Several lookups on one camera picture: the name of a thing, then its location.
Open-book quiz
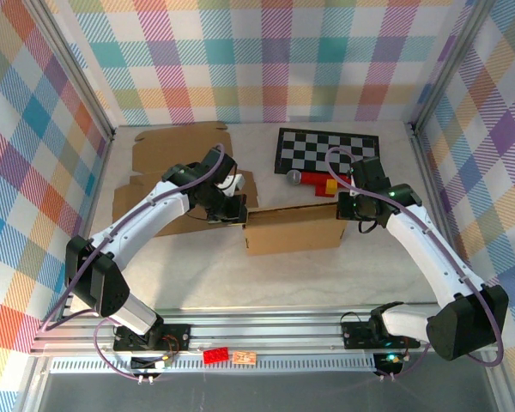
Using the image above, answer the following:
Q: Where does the black grey chessboard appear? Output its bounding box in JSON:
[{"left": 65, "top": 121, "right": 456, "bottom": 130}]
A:
[{"left": 274, "top": 127, "right": 381, "bottom": 176}]

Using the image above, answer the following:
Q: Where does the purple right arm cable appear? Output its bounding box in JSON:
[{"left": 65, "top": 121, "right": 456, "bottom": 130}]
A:
[{"left": 325, "top": 147, "right": 506, "bottom": 381}]

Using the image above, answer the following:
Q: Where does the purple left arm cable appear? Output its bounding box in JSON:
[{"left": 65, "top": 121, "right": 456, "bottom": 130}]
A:
[{"left": 40, "top": 142, "right": 227, "bottom": 381}]

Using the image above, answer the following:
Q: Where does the small black controller board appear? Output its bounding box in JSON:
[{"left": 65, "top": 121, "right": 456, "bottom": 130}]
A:
[
  {"left": 130, "top": 354, "right": 173, "bottom": 373},
  {"left": 373, "top": 352, "right": 403, "bottom": 374}
]

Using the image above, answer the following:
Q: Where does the red glitter microphone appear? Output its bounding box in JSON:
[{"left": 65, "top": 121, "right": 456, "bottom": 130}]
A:
[{"left": 285, "top": 169, "right": 355, "bottom": 186}]

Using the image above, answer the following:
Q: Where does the aluminium frame post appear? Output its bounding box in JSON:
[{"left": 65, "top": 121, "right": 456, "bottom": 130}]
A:
[
  {"left": 411, "top": 0, "right": 494, "bottom": 132},
  {"left": 25, "top": 0, "right": 115, "bottom": 141}
]

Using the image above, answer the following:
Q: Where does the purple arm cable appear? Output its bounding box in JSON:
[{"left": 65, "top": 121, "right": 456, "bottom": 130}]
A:
[
  {"left": 40, "top": 142, "right": 227, "bottom": 381},
  {"left": 325, "top": 147, "right": 506, "bottom": 381}
]

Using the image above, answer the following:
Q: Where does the aluminium side rail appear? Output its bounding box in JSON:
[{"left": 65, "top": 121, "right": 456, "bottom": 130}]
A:
[{"left": 409, "top": 124, "right": 477, "bottom": 317}]

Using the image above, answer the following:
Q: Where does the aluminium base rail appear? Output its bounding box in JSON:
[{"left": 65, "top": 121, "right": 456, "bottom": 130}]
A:
[{"left": 29, "top": 306, "right": 506, "bottom": 357}]

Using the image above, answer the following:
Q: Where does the brown cardboard mailer box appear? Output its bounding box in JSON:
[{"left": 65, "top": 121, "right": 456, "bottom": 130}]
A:
[
  {"left": 112, "top": 121, "right": 261, "bottom": 237},
  {"left": 242, "top": 202, "right": 347, "bottom": 257}
]

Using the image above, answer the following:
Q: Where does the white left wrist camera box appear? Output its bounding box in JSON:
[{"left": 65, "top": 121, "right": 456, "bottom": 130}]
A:
[{"left": 215, "top": 173, "right": 245, "bottom": 194}]

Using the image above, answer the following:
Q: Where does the white slotted cable tray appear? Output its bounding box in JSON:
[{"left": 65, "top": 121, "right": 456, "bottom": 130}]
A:
[{"left": 51, "top": 354, "right": 381, "bottom": 373}]

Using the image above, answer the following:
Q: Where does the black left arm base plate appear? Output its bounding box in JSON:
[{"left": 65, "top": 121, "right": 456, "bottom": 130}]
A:
[{"left": 112, "top": 324, "right": 192, "bottom": 354}]

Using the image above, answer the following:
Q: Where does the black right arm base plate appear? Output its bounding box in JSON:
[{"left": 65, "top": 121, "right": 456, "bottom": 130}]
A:
[{"left": 341, "top": 317, "right": 421, "bottom": 349}]

